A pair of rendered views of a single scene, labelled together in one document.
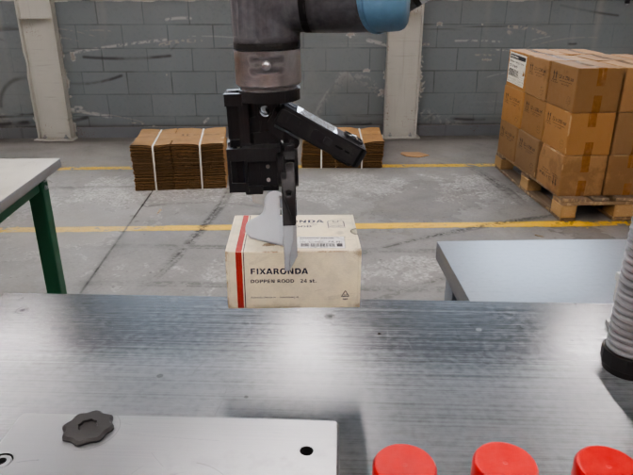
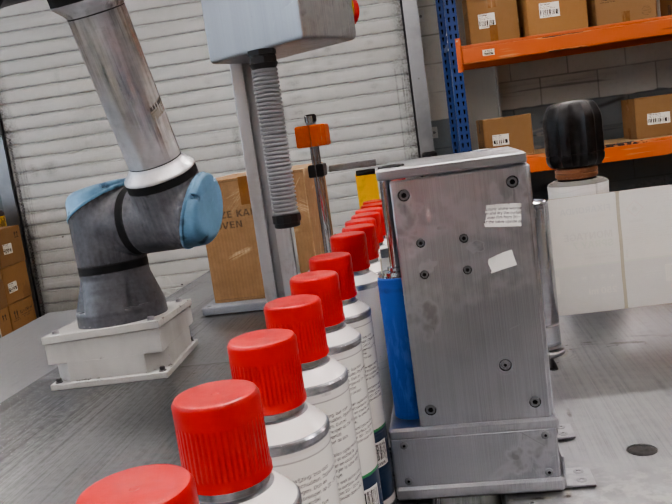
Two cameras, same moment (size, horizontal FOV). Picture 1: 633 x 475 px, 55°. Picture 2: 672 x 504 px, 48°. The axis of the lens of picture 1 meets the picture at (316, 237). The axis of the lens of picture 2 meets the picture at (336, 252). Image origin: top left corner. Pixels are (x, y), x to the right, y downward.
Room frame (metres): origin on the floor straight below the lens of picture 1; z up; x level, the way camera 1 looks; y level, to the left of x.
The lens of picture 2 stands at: (0.18, 0.68, 1.17)
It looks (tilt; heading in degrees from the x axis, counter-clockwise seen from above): 8 degrees down; 277
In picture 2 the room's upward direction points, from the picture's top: 8 degrees counter-clockwise
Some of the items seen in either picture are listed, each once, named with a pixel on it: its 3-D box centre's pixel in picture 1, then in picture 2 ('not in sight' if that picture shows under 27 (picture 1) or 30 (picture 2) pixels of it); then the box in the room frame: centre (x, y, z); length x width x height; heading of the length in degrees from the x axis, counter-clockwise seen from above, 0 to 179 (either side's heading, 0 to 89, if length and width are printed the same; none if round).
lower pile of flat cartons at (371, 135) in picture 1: (341, 146); not in sight; (4.85, -0.21, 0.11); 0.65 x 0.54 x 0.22; 89
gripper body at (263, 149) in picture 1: (265, 139); not in sight; (0.71, 0.06, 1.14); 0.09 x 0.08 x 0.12; 92
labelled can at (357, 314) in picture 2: not in sight; (347, 383); (0.25, 0.12, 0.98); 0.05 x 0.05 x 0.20
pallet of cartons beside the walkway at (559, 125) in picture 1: (590, 125); not in sight; (4.05, -1.83, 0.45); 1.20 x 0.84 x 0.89; 3
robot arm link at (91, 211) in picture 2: not in sight; (108, 221); (0.70, -0.54, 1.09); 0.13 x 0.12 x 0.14; 168
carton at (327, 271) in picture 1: (294, 258); not in sight; (0.71, 0.03, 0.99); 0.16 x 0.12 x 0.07; 92
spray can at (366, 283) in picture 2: not in sight; (362, 341); (0.25, 0.01, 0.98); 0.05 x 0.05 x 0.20
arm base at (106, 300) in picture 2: not in sight; (118, 289); (0.71, -0.53, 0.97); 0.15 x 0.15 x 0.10
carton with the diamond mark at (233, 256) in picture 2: not in sight; (272, 228); (0.53, -1.05, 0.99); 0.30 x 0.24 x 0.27; 88
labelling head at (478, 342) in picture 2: not in sight; (459, 315); (0.16, 0.06, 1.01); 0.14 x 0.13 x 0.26; 88
